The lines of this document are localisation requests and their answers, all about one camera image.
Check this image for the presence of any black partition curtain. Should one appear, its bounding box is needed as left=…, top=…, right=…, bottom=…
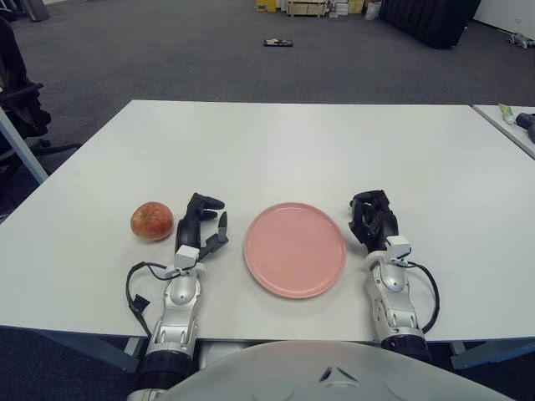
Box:
left=379, top=0, right=484, bottom=50

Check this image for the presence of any silver robot torso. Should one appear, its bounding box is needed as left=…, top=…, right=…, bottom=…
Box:
left=165, top=340, right=513, bottom=401

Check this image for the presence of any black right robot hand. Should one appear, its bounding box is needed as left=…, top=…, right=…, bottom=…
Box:
left=349, top=190, right=400, bottom=254

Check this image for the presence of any wooden crate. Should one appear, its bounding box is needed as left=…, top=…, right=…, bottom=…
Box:
left=286, top=0, right=326, bottom=18

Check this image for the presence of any red apple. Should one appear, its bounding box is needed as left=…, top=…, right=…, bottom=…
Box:
left=130, top=201, right=175, bottom=241

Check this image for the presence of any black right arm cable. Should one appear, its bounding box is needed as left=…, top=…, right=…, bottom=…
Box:
left=407, top=261, right=440, bottom=333

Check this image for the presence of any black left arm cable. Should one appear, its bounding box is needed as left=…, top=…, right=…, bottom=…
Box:
left=126, top=261, right=176, bottom=338

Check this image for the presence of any grey robot dog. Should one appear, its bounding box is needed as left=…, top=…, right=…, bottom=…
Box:
left=507, top=32, right=535, bottom=50

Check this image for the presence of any black office chair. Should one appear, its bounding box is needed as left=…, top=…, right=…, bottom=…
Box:
left=0, top=16, right=80, bottom=176

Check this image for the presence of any pink round plate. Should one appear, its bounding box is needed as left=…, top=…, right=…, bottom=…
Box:
left=243, top=202, right=348, bottom=300

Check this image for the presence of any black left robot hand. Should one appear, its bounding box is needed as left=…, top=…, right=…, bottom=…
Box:
left=174, top=192, right=230, bottom=262

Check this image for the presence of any grey-blue table frame beam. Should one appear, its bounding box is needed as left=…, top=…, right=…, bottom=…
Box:
left=0, top=325, right=145, bottom=373
left=449, top=341, right=535, bottom=371

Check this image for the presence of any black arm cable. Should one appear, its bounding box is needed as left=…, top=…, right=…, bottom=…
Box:
left=407, top=261, right=440, bottom=333
left=126, top=261, right=176, bottom=338

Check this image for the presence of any grey desk leg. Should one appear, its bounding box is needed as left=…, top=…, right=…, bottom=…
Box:
left=0, top=106, right=49, bottom=185

